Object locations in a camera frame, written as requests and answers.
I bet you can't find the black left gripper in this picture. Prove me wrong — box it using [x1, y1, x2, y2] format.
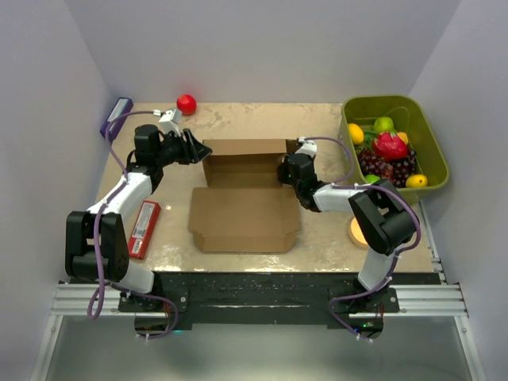
[156, 129, 212, 168]

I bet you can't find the brown cardboard box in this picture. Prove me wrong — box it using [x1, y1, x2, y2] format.
[188, 139, 301, 253]

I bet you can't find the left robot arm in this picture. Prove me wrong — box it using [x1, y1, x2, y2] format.
[65, 125, 212, 311]

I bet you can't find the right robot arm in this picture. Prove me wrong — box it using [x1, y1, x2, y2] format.
[278, 153, 421, 312]

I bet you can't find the purple rectangular box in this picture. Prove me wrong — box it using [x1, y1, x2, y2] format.
[100, 97, 133, 141]

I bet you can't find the red rectangular box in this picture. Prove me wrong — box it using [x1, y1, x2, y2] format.
[128, 201, 161, 260]

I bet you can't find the red apple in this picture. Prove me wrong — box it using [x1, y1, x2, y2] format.
[176, 94, 198, 116]

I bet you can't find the yellow lemon upper left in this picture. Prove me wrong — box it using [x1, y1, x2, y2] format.
[348, 123, 364, 145]

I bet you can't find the green fruit lower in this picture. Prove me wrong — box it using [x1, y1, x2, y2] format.
[364, 174, 381, 184]

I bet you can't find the round yellow biscuit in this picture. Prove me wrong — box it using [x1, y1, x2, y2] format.
[348, 217, 368, 249]

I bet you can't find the green plastic bin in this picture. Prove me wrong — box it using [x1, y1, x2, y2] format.
[339, 94, 449, 204]

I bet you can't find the green lime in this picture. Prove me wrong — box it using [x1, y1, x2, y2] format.
[373, 116, 395, 133]

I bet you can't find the purple grape bunch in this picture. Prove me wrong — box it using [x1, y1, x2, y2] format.
[356, 148, 417, 188]

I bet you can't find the orange fruit behind dragonfruit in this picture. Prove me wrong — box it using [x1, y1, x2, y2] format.
[397, 132, 409, 145]

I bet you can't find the yellow mango lower right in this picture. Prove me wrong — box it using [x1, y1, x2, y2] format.
[406, 174, 428, 188]

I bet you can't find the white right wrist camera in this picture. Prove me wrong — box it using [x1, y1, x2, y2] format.
[294, 137, 318, 158]

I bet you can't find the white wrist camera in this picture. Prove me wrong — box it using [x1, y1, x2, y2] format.
[294, 137, 318, 158]
[158, 108, 183, 136]

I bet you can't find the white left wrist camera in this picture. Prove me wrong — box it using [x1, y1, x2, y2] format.
[158, 108, 183, 136]

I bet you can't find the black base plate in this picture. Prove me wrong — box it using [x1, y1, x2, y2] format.
[70, 271, 400, 338]

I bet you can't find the aluminium rail frame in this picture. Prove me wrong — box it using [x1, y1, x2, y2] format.
[29, 202, 487, 381]

